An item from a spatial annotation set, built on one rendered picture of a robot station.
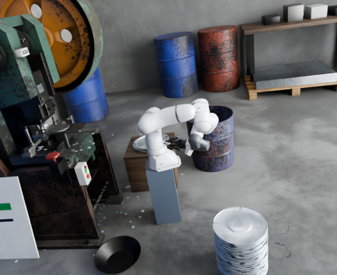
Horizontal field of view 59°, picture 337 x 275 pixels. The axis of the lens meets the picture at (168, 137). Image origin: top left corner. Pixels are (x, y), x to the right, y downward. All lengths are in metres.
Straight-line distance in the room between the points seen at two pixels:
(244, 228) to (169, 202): 0.63
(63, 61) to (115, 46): 3.01
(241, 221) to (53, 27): 1.77
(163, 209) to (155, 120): 0.69
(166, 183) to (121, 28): 3.63
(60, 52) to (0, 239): 1.38
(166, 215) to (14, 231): 1.03
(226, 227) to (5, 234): 1.49
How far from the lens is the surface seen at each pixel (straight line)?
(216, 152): 2.60
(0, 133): 2.16
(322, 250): 2.10
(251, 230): 1.72
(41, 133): 2.16
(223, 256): 1.76
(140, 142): 2.57
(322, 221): 2.28
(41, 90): 2.11
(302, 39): 5.29
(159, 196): 2.10
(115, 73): 5.45
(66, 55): 2.36
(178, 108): 1.80
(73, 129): 2.07
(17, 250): 2.44
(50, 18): 2.36
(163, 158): 1.97
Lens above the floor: 1.51
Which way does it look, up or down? 26 degrees down
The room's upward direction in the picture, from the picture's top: 10 degrees counter-clockwise
